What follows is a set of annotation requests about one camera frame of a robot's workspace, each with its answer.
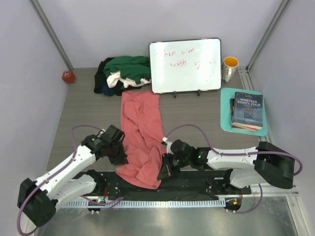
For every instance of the white slotted cable duct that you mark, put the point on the white slotted cable duct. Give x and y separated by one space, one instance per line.
82 203

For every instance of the teal tray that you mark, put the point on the teal tray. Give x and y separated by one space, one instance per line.
225 112

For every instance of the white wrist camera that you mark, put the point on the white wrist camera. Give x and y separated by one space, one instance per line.
167 144
102 131

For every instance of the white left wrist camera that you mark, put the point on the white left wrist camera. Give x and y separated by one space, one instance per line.
102 131

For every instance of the red cube eraser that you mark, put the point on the red cube eraser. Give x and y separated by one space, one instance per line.
69 77

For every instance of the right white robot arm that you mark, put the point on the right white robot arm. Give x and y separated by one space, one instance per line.
265 163

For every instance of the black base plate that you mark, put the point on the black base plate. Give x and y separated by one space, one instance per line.
187 185

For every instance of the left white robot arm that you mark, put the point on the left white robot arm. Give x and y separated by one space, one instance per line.
40 199

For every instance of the pink t shirt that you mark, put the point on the pink t shirt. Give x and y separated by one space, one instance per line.
141 122

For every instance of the black t shirt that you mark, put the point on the black t shirt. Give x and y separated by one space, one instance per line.
100 81

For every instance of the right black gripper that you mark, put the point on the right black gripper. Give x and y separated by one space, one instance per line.
167 170

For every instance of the yellow white mug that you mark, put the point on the yellow white mug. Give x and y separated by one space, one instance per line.
228 68

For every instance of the white dry-erase board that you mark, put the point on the white dry-erase board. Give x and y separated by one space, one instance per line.
185 65

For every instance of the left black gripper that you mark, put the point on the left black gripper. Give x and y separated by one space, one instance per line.
121 159

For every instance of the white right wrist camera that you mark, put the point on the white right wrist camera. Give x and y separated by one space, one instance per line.
167 144

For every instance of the green t shirt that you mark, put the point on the green t shirt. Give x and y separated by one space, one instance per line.
135 68

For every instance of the blue 1984 book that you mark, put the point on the blue 1984 book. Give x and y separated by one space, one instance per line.
248 96

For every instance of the white t shirt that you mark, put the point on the white t shirt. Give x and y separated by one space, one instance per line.
115 78

